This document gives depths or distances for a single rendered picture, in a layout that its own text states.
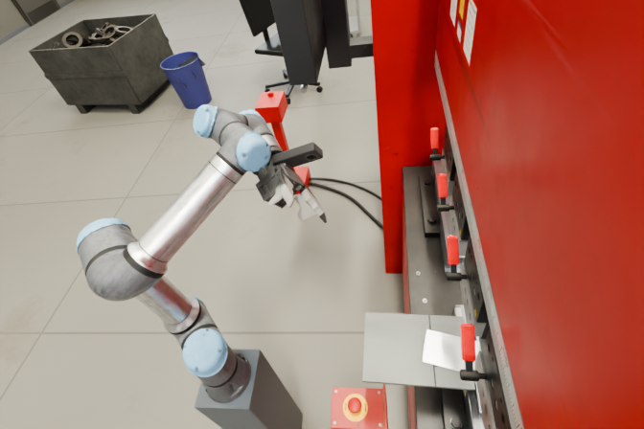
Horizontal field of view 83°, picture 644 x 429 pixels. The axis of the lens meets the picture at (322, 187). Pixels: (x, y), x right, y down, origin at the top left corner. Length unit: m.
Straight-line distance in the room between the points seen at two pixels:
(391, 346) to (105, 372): 1.90
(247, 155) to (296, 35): 0.84
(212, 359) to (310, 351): 1.08
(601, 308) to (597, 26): 0.22
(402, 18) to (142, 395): 2.19
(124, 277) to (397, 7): 1.08
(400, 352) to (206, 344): 0.54
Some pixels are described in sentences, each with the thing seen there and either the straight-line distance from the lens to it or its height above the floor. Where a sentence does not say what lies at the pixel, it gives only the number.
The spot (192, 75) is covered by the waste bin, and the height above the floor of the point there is 0.39.
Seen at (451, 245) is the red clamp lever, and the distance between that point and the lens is 0.84.
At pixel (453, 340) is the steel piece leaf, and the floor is 1.00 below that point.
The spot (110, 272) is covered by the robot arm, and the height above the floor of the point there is 1.42.
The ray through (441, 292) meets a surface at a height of 0.87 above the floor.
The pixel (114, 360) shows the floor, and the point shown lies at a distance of 2.62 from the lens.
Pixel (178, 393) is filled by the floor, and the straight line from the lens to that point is 2.33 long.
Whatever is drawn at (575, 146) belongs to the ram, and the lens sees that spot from 0.38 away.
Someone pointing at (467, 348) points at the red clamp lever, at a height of 1.29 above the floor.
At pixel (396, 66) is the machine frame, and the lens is 1.39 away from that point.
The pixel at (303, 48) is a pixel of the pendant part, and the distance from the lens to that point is 1.53.
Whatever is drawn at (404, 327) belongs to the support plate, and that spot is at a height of 1.00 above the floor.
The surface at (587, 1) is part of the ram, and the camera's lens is 0.39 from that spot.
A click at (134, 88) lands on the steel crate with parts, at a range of 4.64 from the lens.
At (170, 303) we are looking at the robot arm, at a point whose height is 1.13.
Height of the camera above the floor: 1.97
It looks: 43 degrees down
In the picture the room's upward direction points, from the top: 12 degrees counter-clockwise
